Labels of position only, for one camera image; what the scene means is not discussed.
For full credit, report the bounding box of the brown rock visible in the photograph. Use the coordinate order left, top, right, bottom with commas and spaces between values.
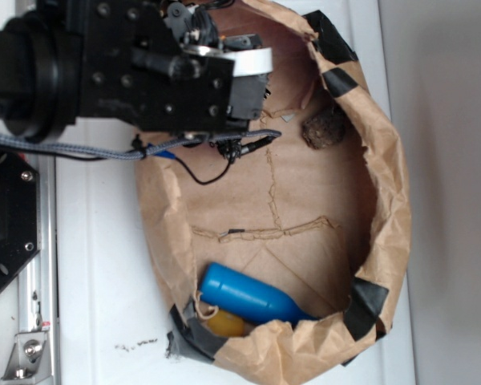
302, 108, 346, 149

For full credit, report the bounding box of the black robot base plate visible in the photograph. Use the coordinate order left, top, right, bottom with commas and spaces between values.
0, 150, 38, 293

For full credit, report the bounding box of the metal corner bracket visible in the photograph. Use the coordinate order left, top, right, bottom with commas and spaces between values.
0, 331, 51, 384

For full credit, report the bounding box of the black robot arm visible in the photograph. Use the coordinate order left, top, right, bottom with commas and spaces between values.
0, 1, 273, 143

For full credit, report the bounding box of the blue plastic bottle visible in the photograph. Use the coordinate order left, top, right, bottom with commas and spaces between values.
200, 262, 316, 325

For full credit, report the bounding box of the yellow round object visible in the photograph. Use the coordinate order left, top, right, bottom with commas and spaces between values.
206, 310, 245, 338

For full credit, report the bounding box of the aluminium extrusion rail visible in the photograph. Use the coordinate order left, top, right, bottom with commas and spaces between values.
18, 155, 61, 384

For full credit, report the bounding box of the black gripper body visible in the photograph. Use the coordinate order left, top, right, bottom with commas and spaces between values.
66, 1, 273, 136

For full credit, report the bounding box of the brown paper bag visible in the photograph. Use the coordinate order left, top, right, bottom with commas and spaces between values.
135, 1, 411, 384

